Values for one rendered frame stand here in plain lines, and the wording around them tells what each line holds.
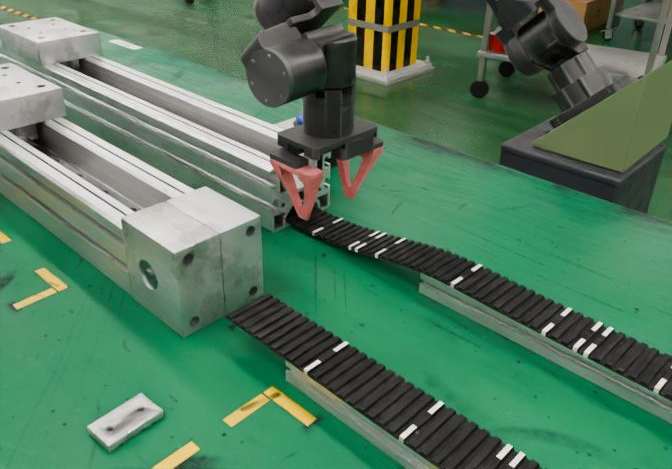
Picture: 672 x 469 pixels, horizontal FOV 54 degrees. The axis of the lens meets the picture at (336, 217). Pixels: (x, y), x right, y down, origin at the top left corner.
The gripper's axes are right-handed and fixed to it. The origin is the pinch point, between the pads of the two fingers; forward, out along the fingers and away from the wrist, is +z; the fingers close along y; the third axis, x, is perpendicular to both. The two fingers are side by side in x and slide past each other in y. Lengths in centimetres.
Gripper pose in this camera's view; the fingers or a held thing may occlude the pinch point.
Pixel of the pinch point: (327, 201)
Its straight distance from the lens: 77.9
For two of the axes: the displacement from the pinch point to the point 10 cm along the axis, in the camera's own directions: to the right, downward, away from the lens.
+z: -0.2, 8.8, 4.8
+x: 7.2, 3.5, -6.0
